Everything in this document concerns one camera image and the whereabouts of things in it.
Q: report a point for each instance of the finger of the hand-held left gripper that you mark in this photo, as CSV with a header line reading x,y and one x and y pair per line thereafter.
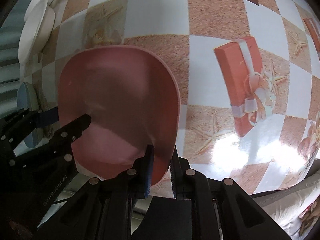
x,y
80,126
48,117

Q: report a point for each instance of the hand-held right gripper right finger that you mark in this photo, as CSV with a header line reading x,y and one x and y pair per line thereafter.
x,y
173,180

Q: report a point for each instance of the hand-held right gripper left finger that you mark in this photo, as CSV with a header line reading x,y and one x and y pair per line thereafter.
x,y
149,172

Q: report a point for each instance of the white round bowl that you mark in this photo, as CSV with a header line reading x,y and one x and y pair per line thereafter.
x,y
30,45

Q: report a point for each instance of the light blue plate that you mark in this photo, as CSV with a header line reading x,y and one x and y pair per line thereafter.
x,y
23,100

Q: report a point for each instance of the grey-green curtain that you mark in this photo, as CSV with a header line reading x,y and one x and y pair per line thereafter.
x,y
10,42

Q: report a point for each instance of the floral printed blanket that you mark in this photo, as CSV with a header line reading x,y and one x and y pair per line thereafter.
x,y
282,210

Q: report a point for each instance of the checkered printed tablecloth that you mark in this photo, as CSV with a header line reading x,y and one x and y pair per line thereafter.
x,y
212,17

